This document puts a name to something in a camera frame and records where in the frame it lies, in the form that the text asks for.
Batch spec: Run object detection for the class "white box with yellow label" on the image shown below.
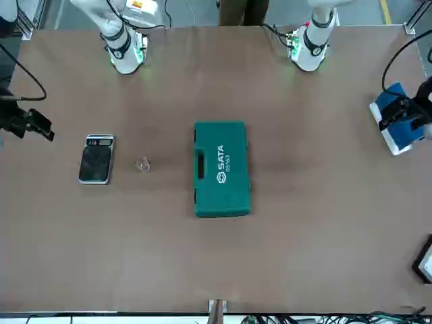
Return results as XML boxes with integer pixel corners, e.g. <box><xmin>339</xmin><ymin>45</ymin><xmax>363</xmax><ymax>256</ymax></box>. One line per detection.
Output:
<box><xmin>125</xmin><ymin>0</ymin><xmax>159</xmax><ymax>17</ymax></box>

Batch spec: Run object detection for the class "aluminium camera post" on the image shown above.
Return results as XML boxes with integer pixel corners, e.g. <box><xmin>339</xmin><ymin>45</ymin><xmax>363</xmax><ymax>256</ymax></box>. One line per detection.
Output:
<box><xmin>207</xmin><ymin>298</ymin><xmax>230</xmax><ymax>324</ymax></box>

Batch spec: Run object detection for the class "green plastic toolbox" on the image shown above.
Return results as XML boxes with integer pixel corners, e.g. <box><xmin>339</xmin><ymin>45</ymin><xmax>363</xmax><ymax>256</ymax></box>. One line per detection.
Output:
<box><xmin>193</xmin><ymin>120</ymin><xmax>254</xmax><ymax>219</ymax></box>

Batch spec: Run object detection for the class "aluminium frame profile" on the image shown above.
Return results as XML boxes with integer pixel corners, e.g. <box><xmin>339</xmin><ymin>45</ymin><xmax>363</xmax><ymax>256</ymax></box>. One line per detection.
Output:
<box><xmin>403</xmin><ymin>0</ymin><xmax>432</xmax><ymax>34</ymax></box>
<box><xmin>16</xmin><ymin>0</ymin><xmax>47</xmax><ymax>41</ymax></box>

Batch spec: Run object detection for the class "blue box on white base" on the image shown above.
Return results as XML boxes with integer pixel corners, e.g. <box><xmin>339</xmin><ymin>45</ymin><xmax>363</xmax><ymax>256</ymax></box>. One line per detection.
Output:
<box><xmin>369</xmin><ymin>82</ymin><xmax>427</xmax><ymax>157</ymax></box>

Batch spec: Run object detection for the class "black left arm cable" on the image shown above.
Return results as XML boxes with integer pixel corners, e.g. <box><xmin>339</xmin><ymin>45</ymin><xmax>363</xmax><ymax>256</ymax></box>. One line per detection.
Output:
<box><xmin>381</xmin><ymin>29</ymin><xmax>432</xmax><ymax>92</ymax></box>

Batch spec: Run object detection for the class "button box with coloured buttons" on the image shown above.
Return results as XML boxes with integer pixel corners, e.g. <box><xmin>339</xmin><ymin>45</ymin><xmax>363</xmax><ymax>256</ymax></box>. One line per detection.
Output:
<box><xmin>410</xmin><ymin>234</ymin><xmax>432</xmax><ymax>285</ymax></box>

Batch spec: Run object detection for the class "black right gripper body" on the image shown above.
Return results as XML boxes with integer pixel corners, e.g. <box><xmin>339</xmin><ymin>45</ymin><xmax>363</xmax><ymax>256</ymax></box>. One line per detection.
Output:
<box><xmin>0</xmin><ymin>96</ymin><xmax>31</xmax><ymax>139</ymax></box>

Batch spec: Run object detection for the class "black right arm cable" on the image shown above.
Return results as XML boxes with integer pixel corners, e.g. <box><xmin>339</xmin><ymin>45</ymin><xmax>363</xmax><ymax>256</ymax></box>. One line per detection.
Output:
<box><xmin>0</xmin><ymin>42</ymin><xmax>47</xmax><ymax>102</ymax></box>

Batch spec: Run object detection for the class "small clear measuring cup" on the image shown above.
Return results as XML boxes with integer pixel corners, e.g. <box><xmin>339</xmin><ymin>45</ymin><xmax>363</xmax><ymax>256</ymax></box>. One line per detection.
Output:
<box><xmin>134</xmin><ymin>155</ymin><xmax>152</xmax><ymax>176</ymax></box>

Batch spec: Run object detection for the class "person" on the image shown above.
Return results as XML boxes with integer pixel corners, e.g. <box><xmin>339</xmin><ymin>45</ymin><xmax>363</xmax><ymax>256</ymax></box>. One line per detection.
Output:
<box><xmin>218</xmin><ymin>0</ymin><xmax>271</xmax><ymax>27</ymax></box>

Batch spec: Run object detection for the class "silver digital kitchen scale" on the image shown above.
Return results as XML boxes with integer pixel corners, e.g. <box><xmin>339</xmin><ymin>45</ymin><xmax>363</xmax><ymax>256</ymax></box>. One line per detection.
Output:
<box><xmin>78</xmin><ymin>133</ymin><xmax>116</xmax><ymax>186</ymax></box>

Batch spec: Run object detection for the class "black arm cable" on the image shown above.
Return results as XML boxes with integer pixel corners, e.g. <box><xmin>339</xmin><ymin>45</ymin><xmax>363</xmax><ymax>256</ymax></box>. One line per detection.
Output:
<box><xmin>0</xmin><ymin>42</ymin><xmax>47</xmax><ymax>102</ymax></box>
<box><xmin>381</xmin><ymin>29</ymin><xmax>432</xmax><ymax>92</ymax></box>

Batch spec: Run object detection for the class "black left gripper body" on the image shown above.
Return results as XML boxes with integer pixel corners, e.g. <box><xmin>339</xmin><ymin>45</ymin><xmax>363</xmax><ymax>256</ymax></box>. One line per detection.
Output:
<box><xmin>409</xmin><ymin>76</ymin><xmax>432</xmax><ymax>132</ymax></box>

